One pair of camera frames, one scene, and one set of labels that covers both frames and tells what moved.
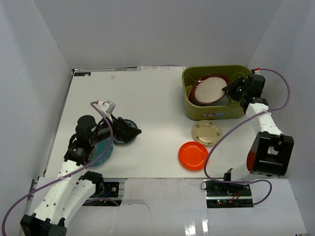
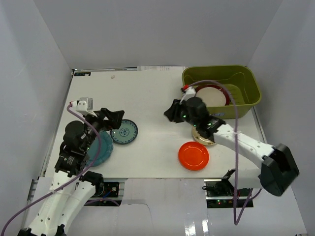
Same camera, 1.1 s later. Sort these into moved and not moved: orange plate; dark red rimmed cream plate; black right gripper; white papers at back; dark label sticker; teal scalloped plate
Moved: dark red rimmed cream plate; black right gripper
Not moved: teal scalloped plate; dark label sticker; orange plate; white papers at back
